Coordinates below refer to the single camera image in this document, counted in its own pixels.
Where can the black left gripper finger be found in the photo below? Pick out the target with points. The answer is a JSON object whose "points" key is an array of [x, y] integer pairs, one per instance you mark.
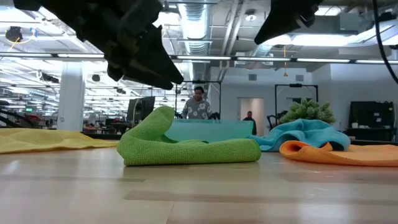
{"points": [[158, 59], [140, 79]]}

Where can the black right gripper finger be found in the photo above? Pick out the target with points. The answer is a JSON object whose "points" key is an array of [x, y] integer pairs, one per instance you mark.
{"points": [[278, 21]]}

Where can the green microfiber towel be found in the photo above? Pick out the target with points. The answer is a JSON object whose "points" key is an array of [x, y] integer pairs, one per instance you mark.
{"points": [[186, 152]]}

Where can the yellow microfiber towel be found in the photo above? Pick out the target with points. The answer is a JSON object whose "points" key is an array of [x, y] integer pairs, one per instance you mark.
{"points": [[46, 140]]}

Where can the blue microfiber towel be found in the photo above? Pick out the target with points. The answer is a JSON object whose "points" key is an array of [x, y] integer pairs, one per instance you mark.
{"points": [[304, 132]]}

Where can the black background robot arm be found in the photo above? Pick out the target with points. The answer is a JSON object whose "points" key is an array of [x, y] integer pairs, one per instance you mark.
{"points": [[215, 116]]}

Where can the teal translucent plastic basket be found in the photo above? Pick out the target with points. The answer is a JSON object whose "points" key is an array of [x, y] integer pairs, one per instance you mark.
{"points": [[211, 130]]}

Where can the orange microfiber towel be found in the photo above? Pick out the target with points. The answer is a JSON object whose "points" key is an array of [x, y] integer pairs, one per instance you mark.
{"points": [[342, 157]]}

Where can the black background monitor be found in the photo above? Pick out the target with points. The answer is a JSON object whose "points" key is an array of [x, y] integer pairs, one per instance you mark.
{"points": [[143, 109]]}

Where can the long ceiling light strip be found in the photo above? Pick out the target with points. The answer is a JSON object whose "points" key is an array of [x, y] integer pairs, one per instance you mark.
{"points": [[376, 62], [202, 58], [264, 59], [323, 60]]}

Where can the person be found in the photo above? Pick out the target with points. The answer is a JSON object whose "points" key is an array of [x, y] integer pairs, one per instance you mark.
{"points": [[249, 121], [196, 109]]}

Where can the white building pillar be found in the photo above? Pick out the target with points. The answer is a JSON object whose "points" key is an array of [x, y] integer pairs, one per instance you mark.
{"points": [[71, 99]]}

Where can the small green artificial plant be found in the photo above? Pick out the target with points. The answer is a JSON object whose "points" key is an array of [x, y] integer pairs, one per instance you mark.
{"points": [[308, 110]]}

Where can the black ceiling-mounted device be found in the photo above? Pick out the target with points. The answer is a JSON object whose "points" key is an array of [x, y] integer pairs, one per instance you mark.
{"points": [[13, 34]]}

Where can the green exit sign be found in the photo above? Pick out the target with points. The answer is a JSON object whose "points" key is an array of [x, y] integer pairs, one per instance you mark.
{"points": [[29, 109]]}

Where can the black cabinet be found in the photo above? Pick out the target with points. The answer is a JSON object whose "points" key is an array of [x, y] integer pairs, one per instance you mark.
{"points": [[370, 118]]}

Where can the silver ventilation duct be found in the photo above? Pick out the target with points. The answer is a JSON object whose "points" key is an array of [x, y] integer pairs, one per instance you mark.
{"points": [[196, 21]]}

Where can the black background stand frame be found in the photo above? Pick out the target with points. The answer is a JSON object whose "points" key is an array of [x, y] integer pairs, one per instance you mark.
{"points": [[211, 82], [295, 85]]}

